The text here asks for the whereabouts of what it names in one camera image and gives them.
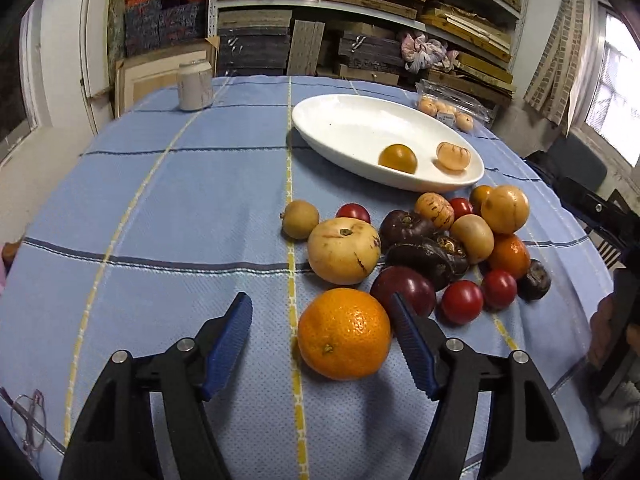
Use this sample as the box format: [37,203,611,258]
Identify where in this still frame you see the dark red plum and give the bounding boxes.
[370,266,436,318]

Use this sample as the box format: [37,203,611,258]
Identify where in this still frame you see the large orange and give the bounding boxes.
[297,288,392,382]

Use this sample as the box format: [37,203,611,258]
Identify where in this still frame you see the yellow round fruit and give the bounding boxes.
[450,214,495,264]

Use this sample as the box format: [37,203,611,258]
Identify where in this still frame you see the large yellow pepino melon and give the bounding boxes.
[307,218,381,286]

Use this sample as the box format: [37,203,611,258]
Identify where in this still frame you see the small brown longan fruit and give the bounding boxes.
[281,200,320,240]

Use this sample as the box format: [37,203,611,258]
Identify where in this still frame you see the small mandarin orange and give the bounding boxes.
[488,234,530,280]

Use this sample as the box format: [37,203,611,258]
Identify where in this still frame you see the red cherry tomato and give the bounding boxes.
[335,203,371,223]

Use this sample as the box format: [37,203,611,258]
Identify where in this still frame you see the eyeglasses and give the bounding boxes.
[11,389,47,462]

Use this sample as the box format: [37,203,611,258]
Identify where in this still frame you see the red tomato front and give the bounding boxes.
[439,280,484,326]

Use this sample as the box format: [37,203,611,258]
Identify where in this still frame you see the small dark purple fruit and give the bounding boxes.
[516,259,552,302]

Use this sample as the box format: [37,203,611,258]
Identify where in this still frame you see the red tomato right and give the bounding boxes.
[482,269,518,311]

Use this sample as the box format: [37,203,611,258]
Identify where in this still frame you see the dark purple wrinkled fruit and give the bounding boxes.
[385,235,470,292]

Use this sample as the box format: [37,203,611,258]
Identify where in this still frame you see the orange-yellow round fruit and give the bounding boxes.
[480,185,529,234]

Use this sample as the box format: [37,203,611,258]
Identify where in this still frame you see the blue checked tablecloth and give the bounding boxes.
[0,75,615,480]

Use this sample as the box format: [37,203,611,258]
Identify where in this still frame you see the red tomato back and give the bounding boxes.
[449,197,474,220]

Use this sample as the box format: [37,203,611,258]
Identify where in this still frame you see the striped pepino small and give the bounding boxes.
[414,192,456,232]

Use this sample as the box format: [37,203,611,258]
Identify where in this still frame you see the dark purple mangosteen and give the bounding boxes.
[378,209,435,254]

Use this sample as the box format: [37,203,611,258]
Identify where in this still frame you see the small orange tomato back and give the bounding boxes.
[469,185,492,216]

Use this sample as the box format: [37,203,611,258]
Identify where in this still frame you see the dark chair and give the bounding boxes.
[524,134,639,272]

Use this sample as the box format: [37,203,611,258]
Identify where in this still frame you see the striped pale fruit in plate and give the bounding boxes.
[436,142,472,171]

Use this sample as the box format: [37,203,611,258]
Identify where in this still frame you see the orange-green tomato in plate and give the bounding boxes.
[378,143,418,174]

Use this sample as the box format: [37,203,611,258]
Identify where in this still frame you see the white oval plate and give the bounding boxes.
[292,94,485,193]

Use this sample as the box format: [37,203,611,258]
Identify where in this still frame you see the patterned curtain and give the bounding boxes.
[524,0,597,134]

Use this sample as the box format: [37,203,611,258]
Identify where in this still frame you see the wooden framed panel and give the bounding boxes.
[114,36,220,118]

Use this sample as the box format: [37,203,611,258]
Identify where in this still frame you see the silver drink can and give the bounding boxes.
[178,60,214,112]

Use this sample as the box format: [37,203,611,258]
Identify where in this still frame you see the pink crumpled cloth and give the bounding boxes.
[400,32,459,74]

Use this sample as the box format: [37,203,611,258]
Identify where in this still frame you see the metal storage shelf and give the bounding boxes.
[207,0,532,97]

